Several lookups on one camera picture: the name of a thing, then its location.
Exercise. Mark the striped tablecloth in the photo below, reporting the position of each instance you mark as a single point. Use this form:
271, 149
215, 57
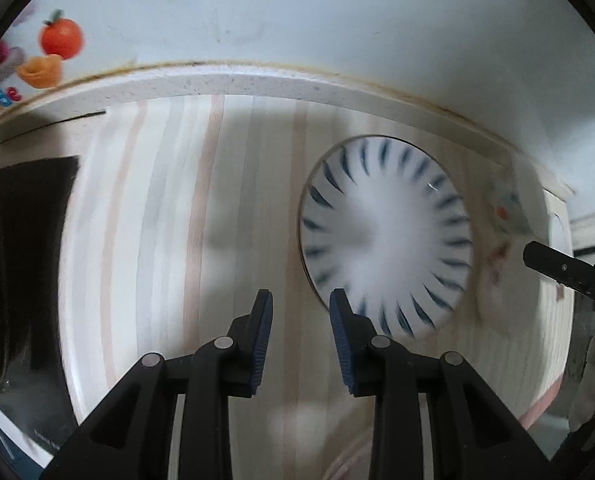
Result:
177, 260

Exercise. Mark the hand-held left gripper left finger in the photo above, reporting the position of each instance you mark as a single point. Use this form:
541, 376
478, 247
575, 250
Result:
262, 330

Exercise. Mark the fruit wall sticker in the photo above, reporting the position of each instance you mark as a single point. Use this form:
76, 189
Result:
60, 37

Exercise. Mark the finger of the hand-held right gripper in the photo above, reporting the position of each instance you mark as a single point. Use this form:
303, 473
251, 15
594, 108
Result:
562, 267

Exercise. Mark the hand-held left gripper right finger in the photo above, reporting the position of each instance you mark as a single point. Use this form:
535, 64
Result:
340, 330

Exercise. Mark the blue leaf pattern plate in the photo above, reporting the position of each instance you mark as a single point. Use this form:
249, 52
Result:
387, 230

